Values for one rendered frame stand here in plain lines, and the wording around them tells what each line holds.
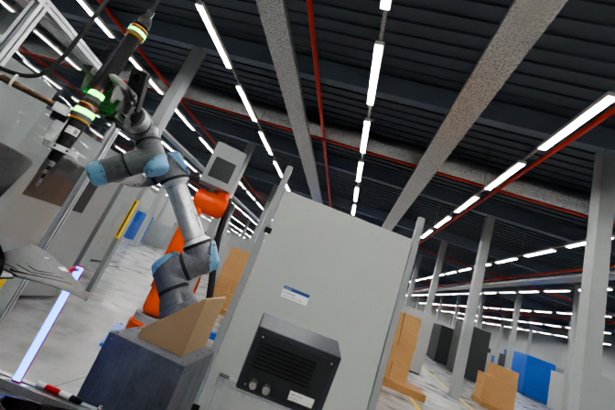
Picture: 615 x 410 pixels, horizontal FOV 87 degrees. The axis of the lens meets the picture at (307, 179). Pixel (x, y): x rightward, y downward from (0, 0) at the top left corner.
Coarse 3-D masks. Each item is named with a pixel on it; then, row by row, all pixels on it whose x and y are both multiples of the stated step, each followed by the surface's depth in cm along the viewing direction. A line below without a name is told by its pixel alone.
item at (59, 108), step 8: (56, 104) 72; (56, 112) 72; (64, 112) 73; (56, 120) 72; (64, 120) 73; (56, 128) 72; (48, 136) 71; (56, 136) 74; (48, 144) 71; (56, 144) 71; (64, 152) 72; (72, 152) 73
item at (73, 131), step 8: (144, 16) 84; (152, 16) 86; (144, 24) 83; (72, 120) 74; (64, 128) 74; (72, 128) 74; (80, 128) 75; (64, 136) 73; (72, 136) 74; (64, 144) 73; (72, 144) 75; (56, 152) 73; (56, 160) 72
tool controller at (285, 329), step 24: (264, 336) 94; (288, 336) 95; (312, 336) 101; (264, 360) 94; (288, 360) 94; (312, 360) 94; (336, 360) 94; (240, 384) 94; (264, 384) 93; (288, 384) 94; (312, 384) 94; (312, 408) 94
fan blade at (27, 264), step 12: (12, 252) 81; (24, 252) 84; (36, 252) 87; (12, 264) 73; (24, 264) 76; (36, 264) 80; (48, 264) 85; (60, 264) 90; (24, 276) 70; (36, 276) 74; (48, 276) 78; (60, 276) 83; (72, 276) 90; (60, 288) 78; (72, 288) 83
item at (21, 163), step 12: (0, 144) 79; (0, 156) 77; (12, 156) 79; (24, 156) 83; (0, 168) 74; (12, 168) 77; (24, 168) 80; (0, 180) 73; (12, 180) 75; (0, 192) 71
